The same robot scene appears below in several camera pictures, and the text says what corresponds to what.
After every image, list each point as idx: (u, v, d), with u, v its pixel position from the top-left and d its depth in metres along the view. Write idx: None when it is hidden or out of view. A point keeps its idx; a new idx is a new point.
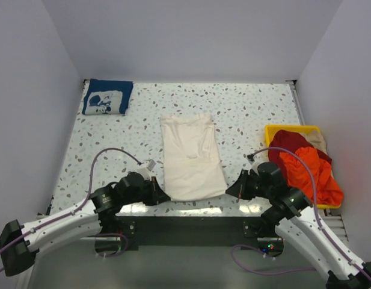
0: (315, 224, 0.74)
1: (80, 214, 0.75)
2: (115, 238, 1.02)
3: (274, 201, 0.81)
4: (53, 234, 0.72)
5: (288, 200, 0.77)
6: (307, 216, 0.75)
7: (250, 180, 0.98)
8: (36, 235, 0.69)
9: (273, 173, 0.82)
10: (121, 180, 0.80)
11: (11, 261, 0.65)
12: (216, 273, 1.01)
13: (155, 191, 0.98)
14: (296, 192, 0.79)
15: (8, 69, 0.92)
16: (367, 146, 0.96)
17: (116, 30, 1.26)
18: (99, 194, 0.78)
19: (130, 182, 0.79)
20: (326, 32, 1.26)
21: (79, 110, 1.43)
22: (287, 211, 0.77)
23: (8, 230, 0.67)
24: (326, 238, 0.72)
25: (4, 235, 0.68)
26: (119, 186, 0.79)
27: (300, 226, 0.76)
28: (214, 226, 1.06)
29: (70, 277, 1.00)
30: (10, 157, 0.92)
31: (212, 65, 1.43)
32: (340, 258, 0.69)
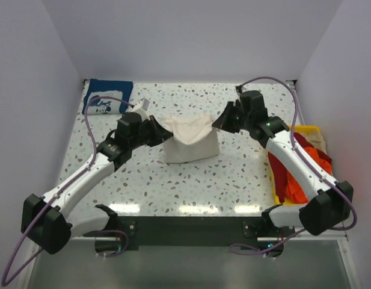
0: (288, 146, 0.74)
1: (96, 166, 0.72)
2: (116, 238, 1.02)
3: (252, 127, 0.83)
4: (78, 194, 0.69)
5: (265, 125, 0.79)
6: (281, 138, 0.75)
7: (233, 111, 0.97)
8: (62, 198, 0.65)
9: (253, 98, 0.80)
10: (119, 123, 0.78)
11: (47, 231, 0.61)
12: (216, 273, 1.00)
13: (157, 130, 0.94)
14: (275, 120, 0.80)
15: (8, 69, 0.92)
16: (367, 144, 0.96)
17: (116, 30, 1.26)
18: (104, 145, 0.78)
19: (129, 122, 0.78)
20: (325, 33, 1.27)
21: (79, 109, 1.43)
22: (263, 136, 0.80)
23: (29, 206, 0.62)
24: (300, 159, 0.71)
25: (26, 215, 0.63)
26: (119, 130, 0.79)
27: (275, 149, 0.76)
28: (216, 226, 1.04)
29: (69, 277, 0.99)
30: (10, 156, 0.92)
31: (212, 65, 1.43)
32: (311, 176, 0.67)
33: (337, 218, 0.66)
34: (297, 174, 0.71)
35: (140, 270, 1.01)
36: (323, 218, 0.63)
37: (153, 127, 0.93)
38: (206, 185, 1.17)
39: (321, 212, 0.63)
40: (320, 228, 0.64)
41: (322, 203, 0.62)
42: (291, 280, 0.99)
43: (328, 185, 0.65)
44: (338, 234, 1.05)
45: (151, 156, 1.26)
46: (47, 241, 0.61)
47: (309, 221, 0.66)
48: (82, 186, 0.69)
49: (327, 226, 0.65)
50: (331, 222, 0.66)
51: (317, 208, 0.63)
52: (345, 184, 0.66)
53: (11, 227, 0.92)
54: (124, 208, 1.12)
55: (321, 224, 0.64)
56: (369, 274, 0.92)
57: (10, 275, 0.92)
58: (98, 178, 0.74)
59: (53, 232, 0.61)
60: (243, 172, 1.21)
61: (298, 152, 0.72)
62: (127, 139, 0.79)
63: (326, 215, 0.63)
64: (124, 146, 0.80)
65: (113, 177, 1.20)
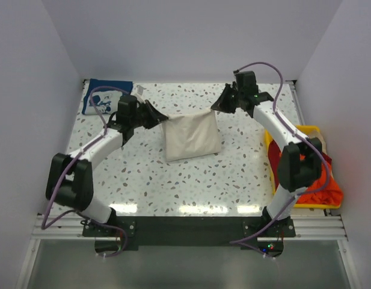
0: (270, 111, 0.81)
1: (109, 135, 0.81)
2: (116, 238, 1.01)
3: (242, 100, 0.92)
4: (95, 155, 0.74)
5: (253, 97, 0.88)
6: (265, 106, 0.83)
7: (228, 92, 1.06)
8: (88, 155, 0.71)
9: (246, 74, 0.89)
10: (121, 105, 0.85)
11: (78, 180, 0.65)
12: (216, 273, 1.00)
13: (152, 112, 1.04)
14: (264, 96, 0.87)
15: (8, 69, 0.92)
16: (367, 144, 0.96)
17: (116, 30, 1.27)
18: (110, 124, 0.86)
19: (128, 102, 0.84)
20: (325, 34, 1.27)
21: (79, 109, 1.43)
22: (251, 108, 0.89)
23: (57, 162, 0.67)
24: (278, 120, 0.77)
25: (55, 171, 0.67)
26: (121, 111, 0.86)
27: (260, 115, 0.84)
28: (216, 226, 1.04)
29: (68, 277, 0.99)
30: (10, 156, 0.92)
31: (212, 66, 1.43)
32: (285, 132, 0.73)
33: (310, 173, 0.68)
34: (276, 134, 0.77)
35: (140, 270, 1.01)
36: (292, 169, 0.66)
37: (148, 110, 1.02)
38: (206, 185, 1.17)
39: (291, 162, 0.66)
40: (290, 179, 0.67)
41: (290, 152, 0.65)
42: (291, 280, 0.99)
43: (299, 139, 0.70)
44: (338, 234, 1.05)
45: (151, 156, 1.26)
46: (79, 190, 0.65)
47: (283, 174, 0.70)
48: (99, 148, 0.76)
49: (299, 179, 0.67)
50: (305, 176, 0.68)
51: (287, 158, 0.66)
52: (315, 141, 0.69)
53: (11, 227, 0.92)
54: (124, 208, 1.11)
55: (292, 176, 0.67)
56: (369, 274, 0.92)
57: (11, 276, 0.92)
58: (109, 146, 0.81)
59: (83, 183, 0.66)
60: (243, 172, 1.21)
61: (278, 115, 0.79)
62: (127, 118, 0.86)
63: (296, 165, 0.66)
64: (125, 124, 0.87)
65: (113, 177, 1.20)
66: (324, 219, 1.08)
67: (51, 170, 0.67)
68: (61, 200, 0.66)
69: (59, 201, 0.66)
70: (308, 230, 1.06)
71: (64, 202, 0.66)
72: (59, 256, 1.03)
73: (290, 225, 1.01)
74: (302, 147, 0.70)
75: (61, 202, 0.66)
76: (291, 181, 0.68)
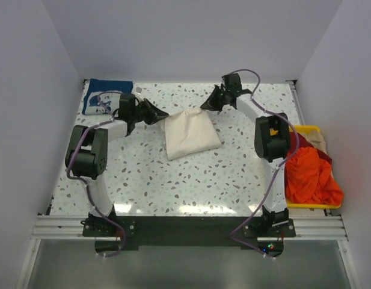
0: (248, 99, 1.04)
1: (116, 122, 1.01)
2: (116, 238, 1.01)
3: (228, 96, 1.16)
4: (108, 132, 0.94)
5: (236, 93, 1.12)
6: (245, 97, 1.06)
7: (218, 92, 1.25)
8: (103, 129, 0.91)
9: (231, 76, 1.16)
10: (122, 103, 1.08)
11: (98, 142, 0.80)
12: (216, 273, 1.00)
13: (151, 108, 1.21)
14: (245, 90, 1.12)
15: (7, 69, 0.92)
16: (367, 144, 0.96)
17: (116, 30, 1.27)
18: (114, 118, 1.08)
19: (128, 99, 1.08)
20: (325, 34, 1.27)
21: (79, 109, 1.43)
22: (234, 101, 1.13)
23: (77, 130, 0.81)
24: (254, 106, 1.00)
25: (76, 139, 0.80)
26: (123, 108, 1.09)
27: (242, 105, 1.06)
28: (216, 226, 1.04)
29: (68, 278, 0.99)
30: (10, 156, 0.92)
31: (212, 65, 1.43)
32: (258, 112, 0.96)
33: (281, 142, 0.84)
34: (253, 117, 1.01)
35: (140, 270, 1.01)
36: (264, 136, 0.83)
37: (147, 106, 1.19)
38: (206, 185, 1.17)
39: (263, 132, 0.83)
40: (264, 147, 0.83)
41: (260, 123, 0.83)
42: (291, 280, 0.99)
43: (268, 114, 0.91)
44: (338, 234, 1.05)
45: (151, 156, 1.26)
46: (97, 151, 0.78)
47: (259, 146, 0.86)
48: (111, 127, 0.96)
49: (272, 147, 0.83)
50: (277, 145, 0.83)
51: (259, 128, 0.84)
52: (285, 115, 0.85)
53: (11, 227, 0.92)
54: (124, 209, 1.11)
55: (266, 144, 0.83)
56: (370, 274, 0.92)
57: (10, 276, 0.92)
58: (116, 130, 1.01)
59: (102, 146, 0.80)
60: (243, 172, 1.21)
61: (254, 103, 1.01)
62: (128, 113, 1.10)
63: (268, 134, 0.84)
64: (127, 118, 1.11)
65: (113, 177, 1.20)
66: (325, 220, 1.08)
67: (72, 138, 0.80)
68: (80, 162, 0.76)
69: (79, 163, 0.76)
70: (308, 230, 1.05)
71: (82, 164, 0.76)
72: (58, 256, 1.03)
73: (290, 225, 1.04)
74: (273, 123, 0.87)
75: (80, 164, 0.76)
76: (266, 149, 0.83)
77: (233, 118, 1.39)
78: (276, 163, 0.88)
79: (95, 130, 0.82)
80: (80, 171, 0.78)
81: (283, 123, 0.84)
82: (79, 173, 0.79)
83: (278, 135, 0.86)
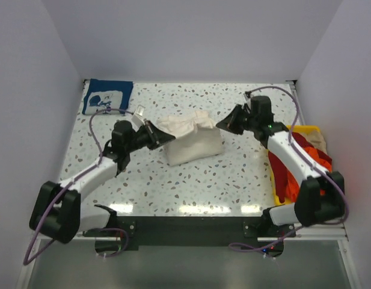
0: (285, 141, 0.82)
1: (104, 164, 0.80)
2: (116, 238, 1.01)
3: (255, 127, 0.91)
4: (88, 184, 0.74)
5: (268, 130, 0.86)
6: (279, 136, 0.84)
7: (240, 114, 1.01)
8: (79, 183, 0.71)
9: (261, 103, 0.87)
10: (113, 135, 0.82)
11: (66, 212, 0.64)
12: (216, 273, 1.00)
13: (153, 133, 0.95)
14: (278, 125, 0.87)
15: (8, 68, 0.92)
16: (368, 144, 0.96)
17: (116, 31, 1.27)
18: (106, 153, 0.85)
19: (122, 132, 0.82)
20: (325, 34, 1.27)
21: (79, 109, 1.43)
22: (265, 138, 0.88)
23: (45, 190, 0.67)
24: (294, 152, 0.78)
25: (41, 200, 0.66)
26: (115, 141, 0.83)
27: (274, 145, 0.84)
28: (216, 226, 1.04)
29: (68, 277, 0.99)
30: (10, 156, 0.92)
31: (212, 65, 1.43)
32: (302, 165, 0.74)
33: (329, 210, 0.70)
34: (293, 164, 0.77)
35: (139, 270, 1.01)
36: (314, 205, 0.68)
37: (148, 132, 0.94)
38: (206, 185, 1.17)
39: (311, 198, 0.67)
40: (312, 215, 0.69)
41: (310, 186, 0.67)
42: (291, 280, 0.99)
43: (318, 173, 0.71)
44: (337, 234, 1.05)
45: (151, 156, 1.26)
46: (63, 221, 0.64)
47: (302, 212, 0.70)
48: (94, 176, 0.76)
49: (319, 215, 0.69)
50: (326, 213, 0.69)
51: (306, 194, 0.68)
52: (336, 176, 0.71)
53: (11, 228, 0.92)
54: (123, 208, 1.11)
55: (314, 213, 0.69)
56: (369, 274, 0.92)
57: (10, 275, 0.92)
58: (103, 177, 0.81)
59: (71, 214, 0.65)
60: (243, 172, 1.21)
61: (294, 147, 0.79)
62: (124, 147, 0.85)
63: (317, 201, 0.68)
64: (121, 153, 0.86)
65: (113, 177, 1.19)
66: None
67: (38, 200, 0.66)
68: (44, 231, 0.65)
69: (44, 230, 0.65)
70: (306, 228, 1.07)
71: (47, 233, 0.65)
72: (59, 256, 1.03)
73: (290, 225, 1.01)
74: (322, 182, 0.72)
75: (44, 232, 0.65)
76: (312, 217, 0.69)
77: None
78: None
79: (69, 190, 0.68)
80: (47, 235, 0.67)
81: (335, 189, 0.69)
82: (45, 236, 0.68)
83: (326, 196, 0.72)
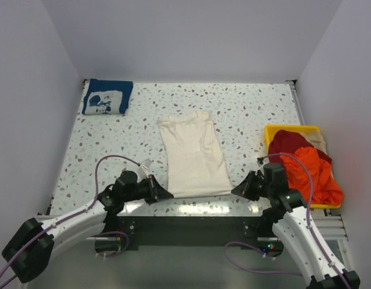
0: (303, 223, 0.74)
1: (92, 211, 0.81)
2: (115, 238, 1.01)
3: (272, 196, 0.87)
4: (71, 229, 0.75)
5: (284, 198, 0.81)
6: (299, 214, 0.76)
7: (254, 180, 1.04)
8: (58, 229, 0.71)
9: (275, 171, 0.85)
10: (117, 181, 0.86)
11: (33, 257, 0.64)
12: (216, 273, 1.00)
13: (153, 188, 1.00)
14: (295, 192, 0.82)
15: (7, 68, 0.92)
16: (367, 145, 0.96)
17: (116, 30, 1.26)
18: (103, 197, 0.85)
19: (125, 182, 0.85)
20: (325, 33, 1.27)
21: (79, 109, 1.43)
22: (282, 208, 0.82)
23: (26, 227, 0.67)
24: (312, 238, 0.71)
25: (20, 235, 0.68)
26: (116, 188, 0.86)
27: (290, 221, 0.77)
28: (215, 226, 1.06)
29: (70, 278, 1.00)
30: (9, 156, 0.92)
31: (212, 65, 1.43)
32: (320, 258, 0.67)
33: None
34: (308, 250, 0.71)
35: (140, 270, 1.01)
36: None
37: (150, 186, 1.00)
38: None
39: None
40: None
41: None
42: (291, 280, 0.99)
43: (336, 271, 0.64)
44: (338, 234, 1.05)
45: (151, 156, 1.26)
46: (27, 264, 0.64)
47: None
48: (77, 223, 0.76)
49: None
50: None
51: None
52: (353, 274, 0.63)
53: (11, 229, 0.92)
54: (125, 209, 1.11)
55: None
56: (369, 273, 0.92)
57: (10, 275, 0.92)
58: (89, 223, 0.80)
59: (39, 259, 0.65)
60: (243, 172, 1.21)
61: (312, 231, 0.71)
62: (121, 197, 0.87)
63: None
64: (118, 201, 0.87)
65: (113, 177, 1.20)
66: (325, 219, 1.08)
67: (17, 233, 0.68)
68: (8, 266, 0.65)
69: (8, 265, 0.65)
70: None
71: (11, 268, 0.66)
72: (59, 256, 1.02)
73: None
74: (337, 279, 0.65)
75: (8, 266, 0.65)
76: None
77: (234, 117, 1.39)
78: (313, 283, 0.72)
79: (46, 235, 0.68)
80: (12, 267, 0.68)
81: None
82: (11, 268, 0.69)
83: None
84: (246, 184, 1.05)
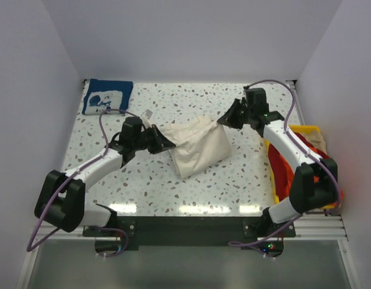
0: (281, 130, 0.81)
1: (109, 156, 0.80)
2: (116, 238, 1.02)
3: (252, 118, 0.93)
4: (94, 174, 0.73)
5: (263, 117, 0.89)
6: (276, 125, 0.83)
7: (239, 108, 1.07)
8: (83, 174, 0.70)
9: (256, 93, 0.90)
10: (124, 126, 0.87)
11: (70, 201, 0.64)
12: (216, 273, 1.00)
13: (157, 136, 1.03)
14: (274, 114, 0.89)
15: (8, 69, 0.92)
16: (368, 144, 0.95)
17: (116, 31, 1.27)
18: (112, 145, 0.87)
19: (133, 124, 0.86)
20: (325, 34, 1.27)
21: (79, 109, 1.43)
22: (261, 126, 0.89)
23: (51, 179, 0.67)
24: (289, 140, 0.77)
25: (48, 189, 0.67)
26: (124, 132, 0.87)
27: (270, 133, 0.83)
28: (216, 226, 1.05)
29: (69, 278, 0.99)
30: (9, 155, 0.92)
31: (212, 65, 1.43)
32: (297, 153, 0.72)
33: (321, 197, 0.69)
34: (285, 150, 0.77)
35: (140, 270, 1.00)
36: (306, 191, 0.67)
37: (154, 134, 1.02)
38: (206, 185, 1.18)
39: (306, 185, 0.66)
40: (306, 202, 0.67)
41: (303, 174, 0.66)
42: (291, 280, 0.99)
43: (312, 159, 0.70)
44: (338, 234, 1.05)
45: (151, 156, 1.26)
46: (68, 209, 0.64)
47: (296, 196, 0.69)
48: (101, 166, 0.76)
49: (312, 201, 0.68)
50: (321, 198, 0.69)
51: (301, 180, 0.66)
52: (330, 163, 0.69)
53: (11, 227, 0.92)
54: (137, 209, 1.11)
55: (307, 199, 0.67)
56: (370, 273, 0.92)
57: (10, 275, 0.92)
58: (107, 168, 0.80)
59: (74, 205, 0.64)
60: (243, 172, 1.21)
61: (289, 133, 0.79)
62: (130, 140, 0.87)
63: (309, 186, 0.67)
64: (128, 146, 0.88)
65: (113, 177, 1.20)
66: (325, 219, 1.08)
67: (44, 188, 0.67)
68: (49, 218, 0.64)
69: (47, 218, 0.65)
70: (308, 230, 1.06)
71: (51, 220, 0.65)
72: (59, 256, 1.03)
73: (290, 225, 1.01)
74: (315, 168, 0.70)
75: (49, 220, 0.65)
76: (305, 203, 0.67)
77: None
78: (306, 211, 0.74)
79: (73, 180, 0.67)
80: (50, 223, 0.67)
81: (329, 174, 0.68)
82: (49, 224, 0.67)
83: (319, 183, 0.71)
84: (229, 113, 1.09)
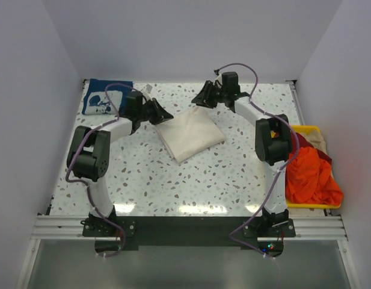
0: (246, 102, 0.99)
1: (121, 120, 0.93)
2: (116, 238, 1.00)
3: (226, 98, 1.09)
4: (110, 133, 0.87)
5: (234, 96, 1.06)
6: (243, 99, 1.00)
7: (213, 89, 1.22)
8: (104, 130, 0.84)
9: (229, 76, 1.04)
10: (128, 100, 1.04)
11: (100, 146, 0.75)
12: (216, 272, 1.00)
13: (157, 108, 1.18)
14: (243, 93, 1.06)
15: (6, 68, 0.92)
16: (368, 143, 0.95)
17: (116, 30, 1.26)
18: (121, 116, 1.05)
19: (135, 96, 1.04)
20: (325, 34, 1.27)
21: (79, 109, 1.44)
22: (233, 105, 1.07)
23: (80, 132, 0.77)
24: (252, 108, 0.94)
25: (78, 140, 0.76)
26: (130, 105, 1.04)
27: (239, 108, 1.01)
28: (215, 226, 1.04)
29: (69, 278, 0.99)
30: (9, 155, 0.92)
31: (212, 65, 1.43)
32: (258, 114, 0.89)
33: (280, 145, 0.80)
34: (251, 116, 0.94)
35: (140, 269, 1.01)
36: (265, 140, 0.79)
37: (154, 107, 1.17)
38: (206, 185, 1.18)
39: (264, 134, 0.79)
40: (265, 150, 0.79)
41: (261, 124, 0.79)
42: (291, 280, 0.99)
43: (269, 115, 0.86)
44: (338, 234, 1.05)
45: (151, 156, 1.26)
46: (98, 154, 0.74)
47: (260, 149, 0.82)
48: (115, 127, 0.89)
49: (272, 149, 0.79)
50: (278, 147, 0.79)
51: (259, 130, 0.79)
52: (284, 116, 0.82)
53: (11, 226, 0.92)
54: (137, 211, 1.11)
55: (266, 147, 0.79)
56: (369, 273, 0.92)
57: (11, 274, 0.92)
58: (121, 130, 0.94)
59: (104, 149, 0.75)
60: (243, 171, 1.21)
61: (252, 104, 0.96)
62: (134, 111, 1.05)
63: (268, 135, 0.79)
64: (133, 115, 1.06)
65: (113, 177, 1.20)
66: (325, 219, 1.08)
67: (74, 139, 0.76)
68: (80, 165, 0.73)
69: (80, 165, 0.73)
70: (308, 230, 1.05)
71: (82, 167, 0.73)
72: (59, 256, 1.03)
73: (290, 225, 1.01)
74: (274, 125, 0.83)
75: (81, 167, 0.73)
76: (266, 152, 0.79)
77: (234, 118, 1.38)
78: (278, 166, 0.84)
79: (98, 131, 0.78)
80: (80, 173, 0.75)
81: (284, 124, 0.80)
82: (79, 174, 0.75)
83: (278, 137, 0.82)
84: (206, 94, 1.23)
